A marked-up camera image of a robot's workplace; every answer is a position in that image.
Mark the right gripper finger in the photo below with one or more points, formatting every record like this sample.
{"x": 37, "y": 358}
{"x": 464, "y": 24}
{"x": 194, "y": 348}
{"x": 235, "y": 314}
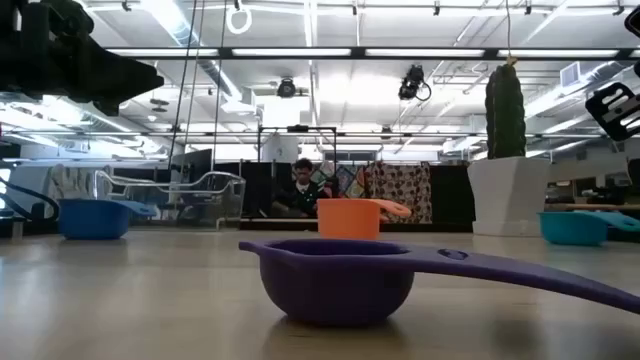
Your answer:
{"x": 600, "y": 107}
{"x": 634, "y": 22}

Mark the blue measuring cup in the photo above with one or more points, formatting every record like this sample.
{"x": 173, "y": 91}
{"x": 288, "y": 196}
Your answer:
{"x": 92, "y": 220}

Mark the teal measuring cup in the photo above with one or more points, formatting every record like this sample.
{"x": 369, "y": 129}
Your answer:
{"x": 570, "y": 229}

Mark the orange measuring cup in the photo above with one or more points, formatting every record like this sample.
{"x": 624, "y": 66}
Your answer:
{"x": 347, "y": 220}

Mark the purple measuring cup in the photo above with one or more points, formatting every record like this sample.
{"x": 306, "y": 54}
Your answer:
{"x": 335, "y": 290}

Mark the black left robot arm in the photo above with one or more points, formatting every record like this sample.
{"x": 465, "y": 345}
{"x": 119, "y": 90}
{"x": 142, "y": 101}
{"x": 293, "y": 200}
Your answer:
{"x": 7, "y": 45}

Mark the clear plastic basket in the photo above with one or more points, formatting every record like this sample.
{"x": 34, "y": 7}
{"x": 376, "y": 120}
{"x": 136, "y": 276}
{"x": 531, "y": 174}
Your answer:
{"x": 230, "y": 200}

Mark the white air vent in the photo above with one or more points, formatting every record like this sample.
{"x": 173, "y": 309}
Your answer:
{"x": 570, "y": 75}

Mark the grey leaf-pattern cloth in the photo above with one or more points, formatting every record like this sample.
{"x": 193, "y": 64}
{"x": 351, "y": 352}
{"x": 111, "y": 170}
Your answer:
{"x": 75, "y": 182}

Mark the green cactus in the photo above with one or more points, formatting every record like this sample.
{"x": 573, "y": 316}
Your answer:
{"x": 505, "y": 110}

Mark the wooden bench top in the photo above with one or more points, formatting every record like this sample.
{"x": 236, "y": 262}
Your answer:
{"x": 590, "y": 206}

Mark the black monitor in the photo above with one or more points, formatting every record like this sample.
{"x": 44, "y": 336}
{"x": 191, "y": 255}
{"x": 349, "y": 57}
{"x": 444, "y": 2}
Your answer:
{"x": 197, "y": 162}

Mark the white planter pot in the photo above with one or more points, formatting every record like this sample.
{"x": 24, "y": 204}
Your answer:
{"x": 507, "y": 195}

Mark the black partition panel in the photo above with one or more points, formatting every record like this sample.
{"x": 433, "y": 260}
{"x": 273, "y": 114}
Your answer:
{"x": 450, "y": 195}

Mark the person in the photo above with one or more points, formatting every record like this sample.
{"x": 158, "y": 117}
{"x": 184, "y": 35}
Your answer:
{"x": 302, "y": 192}

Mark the brown circle-pattern cloth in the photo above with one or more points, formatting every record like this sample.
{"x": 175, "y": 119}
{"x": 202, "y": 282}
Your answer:
{"x": 405, "y": 185}

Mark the colourful diamond-pattern cloth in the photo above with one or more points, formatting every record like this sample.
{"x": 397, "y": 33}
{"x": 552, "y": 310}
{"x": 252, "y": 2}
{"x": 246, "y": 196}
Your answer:
{"x": 350, "y": 182}

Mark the small grey post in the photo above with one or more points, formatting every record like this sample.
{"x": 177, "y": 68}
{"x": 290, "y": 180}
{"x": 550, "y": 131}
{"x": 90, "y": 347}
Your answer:
{"x": 17, "y": 230}

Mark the black round camera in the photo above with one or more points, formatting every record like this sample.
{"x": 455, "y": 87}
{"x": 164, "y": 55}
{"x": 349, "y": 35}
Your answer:
{"x": 286, "y": 88}

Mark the black metal rack frame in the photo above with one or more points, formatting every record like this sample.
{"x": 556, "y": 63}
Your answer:
{"x": 298, "y": 128}

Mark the black table frame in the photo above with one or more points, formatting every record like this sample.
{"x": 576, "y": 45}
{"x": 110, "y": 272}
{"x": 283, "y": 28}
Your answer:
{"x": 450, "y": 227}

